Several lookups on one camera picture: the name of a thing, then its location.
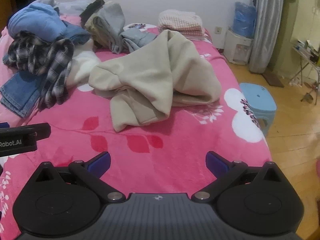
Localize white fleece garment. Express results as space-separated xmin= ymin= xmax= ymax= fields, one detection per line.
xmin=67 ymin=40 xmax=102 ymax=88

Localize black white plaid shirt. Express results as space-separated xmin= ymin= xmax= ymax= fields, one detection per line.
xmin=7 ymin=31 xmax=75 ymax=109

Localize brown floor mat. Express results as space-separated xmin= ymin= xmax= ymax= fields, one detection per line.
xmin=265 ymin=74 xmax=284 ymax=88

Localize blue jeans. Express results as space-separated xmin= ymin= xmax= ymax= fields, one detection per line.
xmin=0 ymin=71 xmax=48 ymax=118

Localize khaki garment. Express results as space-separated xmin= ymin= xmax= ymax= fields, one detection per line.
xmin=84 ymin=17 xmax=110 ymax=48

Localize blue plastic stool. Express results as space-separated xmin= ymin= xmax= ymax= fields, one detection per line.
xmin=239 ymin=82 xmax=277 ymax=137

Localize blue water bottle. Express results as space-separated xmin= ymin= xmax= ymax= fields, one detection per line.
xmin=234 ymin=2 xmax=257 ymax=38

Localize folding table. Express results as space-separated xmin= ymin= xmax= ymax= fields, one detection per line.
xmin=290 ymin=40 xmax=320 ymax=85

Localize grey hoodie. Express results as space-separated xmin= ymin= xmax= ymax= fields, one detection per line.
xmin=86 ymin=1 xmax=125 ymax=54

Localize grey pants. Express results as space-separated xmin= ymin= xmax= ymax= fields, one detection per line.
xmin=120 ymin=27 xmax=157 ymax=52

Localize blue denim garment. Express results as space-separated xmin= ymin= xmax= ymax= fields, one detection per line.
xmin=61 ymin=21 xmax=92 ymax=45

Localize grey curtain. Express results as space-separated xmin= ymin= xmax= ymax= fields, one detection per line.
xmin=249 ymin=0 xmax=285 ymax=73

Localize beige zip jacket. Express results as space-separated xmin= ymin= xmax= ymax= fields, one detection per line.
xmin=89 ymin=29 xmax=222 ymax=132

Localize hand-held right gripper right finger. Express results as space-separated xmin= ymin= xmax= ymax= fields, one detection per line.
xmin=191 ymin=151 xmax=283 ymax=202

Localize pink checkered folded blanket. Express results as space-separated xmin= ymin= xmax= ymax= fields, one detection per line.
xmin=158 ymin=9 xmax=205 ymax=40

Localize black cloth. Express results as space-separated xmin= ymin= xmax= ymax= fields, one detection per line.
xmin=80 ymin=0 xmax=105 ymax=23

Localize light blue garment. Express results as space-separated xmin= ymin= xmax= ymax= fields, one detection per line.
xmin=7 ymin=3 xmax=67 ymax=42

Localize dark dustpan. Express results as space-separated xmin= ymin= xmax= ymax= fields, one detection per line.
xmin=301 ymin=82 xmax=318 ymax=103

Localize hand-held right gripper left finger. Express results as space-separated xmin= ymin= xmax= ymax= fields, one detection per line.
xmin=35 ymin=152 xmax=125 ymax=202

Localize white water dispenser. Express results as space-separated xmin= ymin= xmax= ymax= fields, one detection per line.
xmin=223 ymin=27 xmax=253 ymax=65

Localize pale grey quilt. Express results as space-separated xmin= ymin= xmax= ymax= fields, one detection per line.
xmin=36 ymin=0 xmax=93 ymax=15

